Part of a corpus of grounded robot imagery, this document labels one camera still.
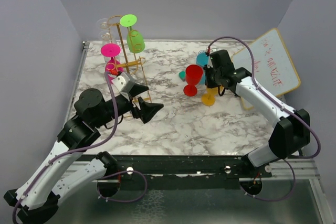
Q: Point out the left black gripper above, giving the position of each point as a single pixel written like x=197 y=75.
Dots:
x=147 y=110

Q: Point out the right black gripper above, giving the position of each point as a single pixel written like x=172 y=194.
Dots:
x=208 y=68

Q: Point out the gold wire glass rack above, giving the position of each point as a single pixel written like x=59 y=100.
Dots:
x=132 y=63

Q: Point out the blue wine glass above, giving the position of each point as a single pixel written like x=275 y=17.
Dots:
x=202 y=60

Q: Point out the red wine glass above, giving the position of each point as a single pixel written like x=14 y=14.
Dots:
x=193 y=75

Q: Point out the orange wine glass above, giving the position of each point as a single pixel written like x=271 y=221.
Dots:
x=208 y=98

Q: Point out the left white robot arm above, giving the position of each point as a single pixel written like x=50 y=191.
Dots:
x=37 y=200

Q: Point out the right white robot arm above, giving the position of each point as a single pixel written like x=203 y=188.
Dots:
x=290 y=132

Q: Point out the pink wine glass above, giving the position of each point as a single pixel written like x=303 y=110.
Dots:
x=112 y=67

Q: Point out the green wine glass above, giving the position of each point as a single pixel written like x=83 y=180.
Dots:
x=135 y=40

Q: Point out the clear wine glass lower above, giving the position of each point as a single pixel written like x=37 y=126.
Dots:
x=105 y=35

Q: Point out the clear wine glass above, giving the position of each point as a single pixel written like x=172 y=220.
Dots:
x=105 y=35
x=103 y=23

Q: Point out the clear wine glass upper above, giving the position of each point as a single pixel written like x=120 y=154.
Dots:
x=103 y=23

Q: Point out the blue white round jar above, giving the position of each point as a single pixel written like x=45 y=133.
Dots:
x=203 y=51

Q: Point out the green grey eraser block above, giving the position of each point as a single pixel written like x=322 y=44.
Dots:
x=182 y=75

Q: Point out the yellow framed whiteboard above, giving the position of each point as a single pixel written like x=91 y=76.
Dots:
x=274 y=68

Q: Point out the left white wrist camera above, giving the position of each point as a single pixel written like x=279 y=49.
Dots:
x=124 y=82

